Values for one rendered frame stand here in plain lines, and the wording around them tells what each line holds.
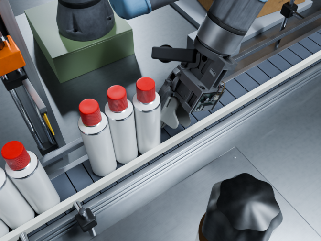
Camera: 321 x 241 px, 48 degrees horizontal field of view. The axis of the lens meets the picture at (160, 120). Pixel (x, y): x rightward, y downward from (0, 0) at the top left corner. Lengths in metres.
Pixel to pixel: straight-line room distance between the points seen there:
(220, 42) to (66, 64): 0.47
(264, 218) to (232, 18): 0.32
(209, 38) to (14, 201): 0.42
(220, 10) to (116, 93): 0.21
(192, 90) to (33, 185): 0.31
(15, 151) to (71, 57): 0.42
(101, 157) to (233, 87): 0.38
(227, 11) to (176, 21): 0.55
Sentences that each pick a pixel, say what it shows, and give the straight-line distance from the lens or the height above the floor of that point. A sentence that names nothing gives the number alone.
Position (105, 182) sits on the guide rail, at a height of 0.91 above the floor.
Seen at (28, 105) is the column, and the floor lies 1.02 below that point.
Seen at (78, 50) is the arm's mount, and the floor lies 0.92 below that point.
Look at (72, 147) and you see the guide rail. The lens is 0.70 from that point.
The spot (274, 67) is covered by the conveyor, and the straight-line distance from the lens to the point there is 0.96.
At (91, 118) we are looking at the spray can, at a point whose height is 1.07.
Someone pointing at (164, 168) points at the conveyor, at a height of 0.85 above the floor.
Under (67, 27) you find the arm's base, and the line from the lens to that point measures 0.95.
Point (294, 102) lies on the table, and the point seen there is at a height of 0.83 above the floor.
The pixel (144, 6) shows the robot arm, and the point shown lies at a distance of 0.59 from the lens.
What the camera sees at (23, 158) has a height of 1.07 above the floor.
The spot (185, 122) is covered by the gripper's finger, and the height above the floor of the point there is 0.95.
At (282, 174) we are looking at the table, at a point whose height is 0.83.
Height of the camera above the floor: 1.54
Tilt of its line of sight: 54 degrees down
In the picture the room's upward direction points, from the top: straight up
